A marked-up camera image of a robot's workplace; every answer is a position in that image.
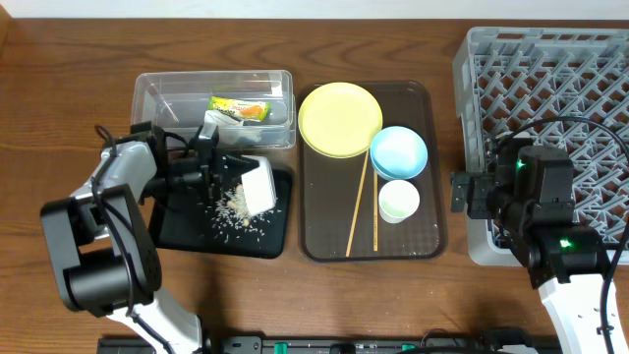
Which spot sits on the grey dishwasher rack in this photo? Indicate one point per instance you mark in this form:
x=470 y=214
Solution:
x=505 y=78

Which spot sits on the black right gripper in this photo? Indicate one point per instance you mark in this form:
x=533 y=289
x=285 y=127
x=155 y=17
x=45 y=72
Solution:
x=459 y=192

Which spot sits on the black tray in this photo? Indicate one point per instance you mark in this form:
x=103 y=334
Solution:
x=183 y=222

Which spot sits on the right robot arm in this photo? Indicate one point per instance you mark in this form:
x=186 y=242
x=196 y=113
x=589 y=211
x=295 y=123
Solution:
x=569 y=266

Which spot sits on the brown plastic tray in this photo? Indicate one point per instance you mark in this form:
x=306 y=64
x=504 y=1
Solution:
x=329 y=186

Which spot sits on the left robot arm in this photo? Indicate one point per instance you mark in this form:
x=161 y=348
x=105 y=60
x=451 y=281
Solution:
x=102 y=241

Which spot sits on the pink bowl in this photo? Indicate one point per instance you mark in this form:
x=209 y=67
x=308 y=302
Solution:
x=258 y=187

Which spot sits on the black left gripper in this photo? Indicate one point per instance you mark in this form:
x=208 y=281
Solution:
x=216 y=176

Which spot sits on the green yellow snack wrapper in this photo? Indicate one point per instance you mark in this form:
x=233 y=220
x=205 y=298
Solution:
x=240 y=109

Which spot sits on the light blue bowl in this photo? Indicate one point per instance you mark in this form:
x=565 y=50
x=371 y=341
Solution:
x=398 y=153

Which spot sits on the yellow plate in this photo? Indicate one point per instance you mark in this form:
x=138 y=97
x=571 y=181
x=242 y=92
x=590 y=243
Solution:
x=339 y=120

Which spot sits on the rice leftovers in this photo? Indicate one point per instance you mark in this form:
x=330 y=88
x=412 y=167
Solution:
x=236 y=206

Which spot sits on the clear plastic bin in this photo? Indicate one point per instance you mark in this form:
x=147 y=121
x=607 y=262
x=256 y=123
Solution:
x=178 y=101

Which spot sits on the right wooden chopstick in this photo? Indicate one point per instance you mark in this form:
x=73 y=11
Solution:
x=375 y=212

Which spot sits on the pale green cup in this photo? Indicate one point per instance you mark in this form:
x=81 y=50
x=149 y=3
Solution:
x=398 y=200

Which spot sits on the black rail at table edge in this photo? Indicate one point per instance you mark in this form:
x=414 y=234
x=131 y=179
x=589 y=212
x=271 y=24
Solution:
x=507 y=340

